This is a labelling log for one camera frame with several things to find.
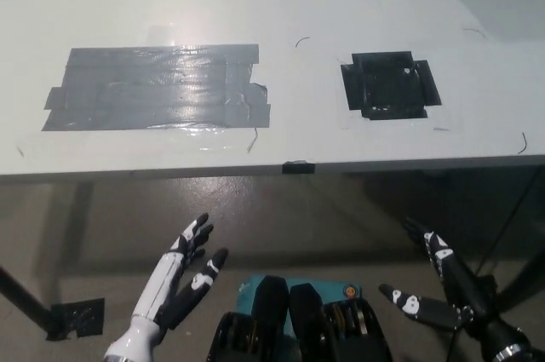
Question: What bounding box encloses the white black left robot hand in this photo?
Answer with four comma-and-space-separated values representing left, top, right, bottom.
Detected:
103, 212, 230, 361

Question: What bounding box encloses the clear tape sheet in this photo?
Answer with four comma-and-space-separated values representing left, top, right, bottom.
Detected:
14, 125, 256, 158

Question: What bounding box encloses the black table leg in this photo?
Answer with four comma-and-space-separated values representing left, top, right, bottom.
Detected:
502, 257, 545, 310
0, 266, 55, 334

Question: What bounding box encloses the thin black cable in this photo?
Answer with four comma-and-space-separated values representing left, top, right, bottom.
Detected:
445, 165, 540, 362

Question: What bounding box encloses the black teal robot torso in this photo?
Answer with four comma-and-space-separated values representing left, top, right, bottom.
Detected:
205, 274, 395, 362

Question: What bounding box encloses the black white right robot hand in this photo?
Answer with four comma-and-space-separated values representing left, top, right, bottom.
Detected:
378, 215, 530, 357

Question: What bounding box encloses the black tape square patch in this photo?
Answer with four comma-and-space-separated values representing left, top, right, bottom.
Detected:
340, 50, 442, 120

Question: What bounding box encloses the grey duct tape patch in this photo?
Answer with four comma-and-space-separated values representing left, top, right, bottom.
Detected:
40, 43, 273, 133

